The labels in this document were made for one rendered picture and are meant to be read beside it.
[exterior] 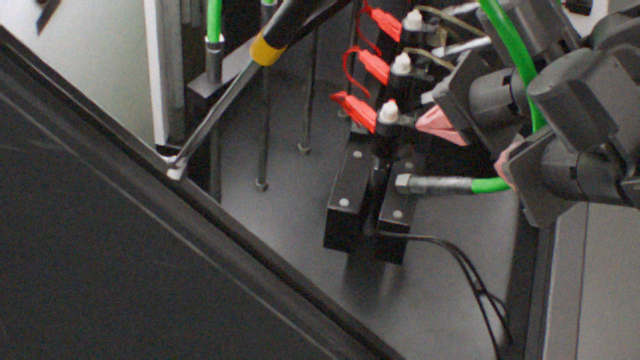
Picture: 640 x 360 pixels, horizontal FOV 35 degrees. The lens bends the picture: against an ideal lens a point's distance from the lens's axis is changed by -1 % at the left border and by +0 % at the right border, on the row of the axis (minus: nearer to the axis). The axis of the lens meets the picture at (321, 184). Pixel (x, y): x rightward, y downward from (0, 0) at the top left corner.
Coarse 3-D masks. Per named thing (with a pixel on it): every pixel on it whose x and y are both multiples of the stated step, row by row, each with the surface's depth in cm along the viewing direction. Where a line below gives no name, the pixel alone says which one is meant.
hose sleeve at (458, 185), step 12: (420, 180) 104; (432, 180) 103; (444, 180) 102; (456, 180) 101; (468, 180) 100; (420, 192) 104; (432, 192) 103; (444, 192) 102; (456, 192) 101; (468, 192) 100
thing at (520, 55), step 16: (480, 0) 84; (496, 0) 84; (208, 16) 108; (496, 16) 84; (208, 32) 109; (512, 32) 85; (512, 48) 85; (528, 64) 86; (528, 80) 86; (528, 96) 88; (480, 192) 99
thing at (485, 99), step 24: (456, 72) 104; (480, 72) 106; (504, 72) 102; (456, 96) 103; (480, 96) 103; (504, 96) 100; (480, 120) 104; (504, 120) 102; (528, 120) 101; (504, 144) 106
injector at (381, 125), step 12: (384, 120) 112; (396, 120) 113; (384, 132) 113; (396, 132) 114; (372, 144) 116; (384, 144) 115; (372, 156) 118; (384, 156) 116; (396, 156) 117; (408, 156) 116; (372, 168) 120; (384, 168) 119; (372, 180) 121; (384, 180) 121; (372, 192) 122; (372, 204) 124; (372, 216) 125; (372, 228) 127
